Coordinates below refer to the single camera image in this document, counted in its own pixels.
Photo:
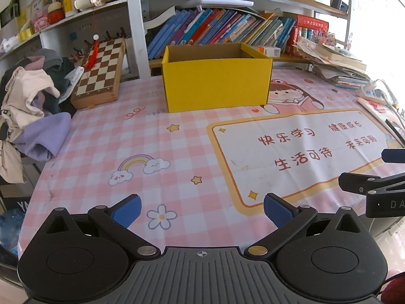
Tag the row of leaning books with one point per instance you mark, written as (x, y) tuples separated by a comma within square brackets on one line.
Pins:
[(215, 27)]

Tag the blue plastic package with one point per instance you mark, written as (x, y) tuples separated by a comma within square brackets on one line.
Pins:
[(11, 231)]

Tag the red book box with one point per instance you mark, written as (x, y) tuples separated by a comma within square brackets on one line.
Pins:
[(313, 23)]

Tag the white shelf unit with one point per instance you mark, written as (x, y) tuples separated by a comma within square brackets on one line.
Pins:
[(136, 22)]

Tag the pile of clothes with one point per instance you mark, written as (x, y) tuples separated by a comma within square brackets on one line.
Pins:
[(25, 101)]

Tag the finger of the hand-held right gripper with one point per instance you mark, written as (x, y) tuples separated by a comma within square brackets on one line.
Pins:
[(357, 182), (394, 155)]

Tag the yellow cardboard box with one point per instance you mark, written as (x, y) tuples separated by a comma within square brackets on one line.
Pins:
[(215, 84)]

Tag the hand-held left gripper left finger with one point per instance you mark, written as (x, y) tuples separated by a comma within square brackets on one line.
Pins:
[(126, 210)]

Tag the stack of papers and books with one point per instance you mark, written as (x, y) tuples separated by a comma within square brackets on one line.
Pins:
[(335, 66)]

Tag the pink checked mat desktop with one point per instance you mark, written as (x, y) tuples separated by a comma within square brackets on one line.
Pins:
[(95, 152)]

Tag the white power strip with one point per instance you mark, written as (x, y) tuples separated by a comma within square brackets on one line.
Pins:
[(373, 95)]

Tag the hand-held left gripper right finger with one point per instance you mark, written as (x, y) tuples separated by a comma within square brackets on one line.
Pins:
[(278, 210)]

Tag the pink booklet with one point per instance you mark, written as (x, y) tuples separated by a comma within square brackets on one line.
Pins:
[(376, 112)]

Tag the white bar lamp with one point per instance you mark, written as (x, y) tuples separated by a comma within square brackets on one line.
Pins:
[(218, 2)]

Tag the person's fuzzy clothing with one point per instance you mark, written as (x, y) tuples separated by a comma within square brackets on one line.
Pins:
[(394, 291)]

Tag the small black box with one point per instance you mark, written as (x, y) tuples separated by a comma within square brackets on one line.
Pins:
[(339, 2)]

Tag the red tassel ornament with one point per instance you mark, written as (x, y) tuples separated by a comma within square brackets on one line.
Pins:
[(92, 55)]

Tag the red round jar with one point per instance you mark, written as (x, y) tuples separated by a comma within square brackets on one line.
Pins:
[(56, 14)]

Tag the orange and white small box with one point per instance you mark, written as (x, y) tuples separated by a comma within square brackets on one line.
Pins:
[(269, 51)]

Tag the wooden chessboard box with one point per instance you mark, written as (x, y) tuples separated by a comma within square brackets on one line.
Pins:
[(98, 72)]

